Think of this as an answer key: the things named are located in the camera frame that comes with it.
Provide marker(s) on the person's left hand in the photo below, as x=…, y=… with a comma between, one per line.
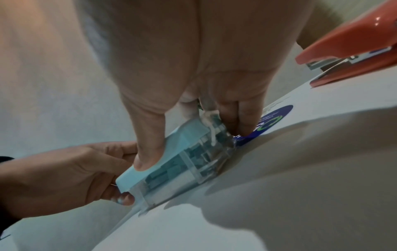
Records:
x=59, y=176

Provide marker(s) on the person's right hand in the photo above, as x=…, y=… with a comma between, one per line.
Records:
x=198, y=54

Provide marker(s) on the light blue correction tape dispenser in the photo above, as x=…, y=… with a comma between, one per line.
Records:
x=183, y=159

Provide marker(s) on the person's left forearm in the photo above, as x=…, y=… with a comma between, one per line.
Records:
x=6, y=220

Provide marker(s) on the blue round sticker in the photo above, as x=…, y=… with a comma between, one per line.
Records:
x=276, y=117

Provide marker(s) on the orange stapler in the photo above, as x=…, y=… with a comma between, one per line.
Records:
x=356, y=41

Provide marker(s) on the white paper sheet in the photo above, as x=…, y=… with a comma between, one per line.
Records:
x=310, y=171

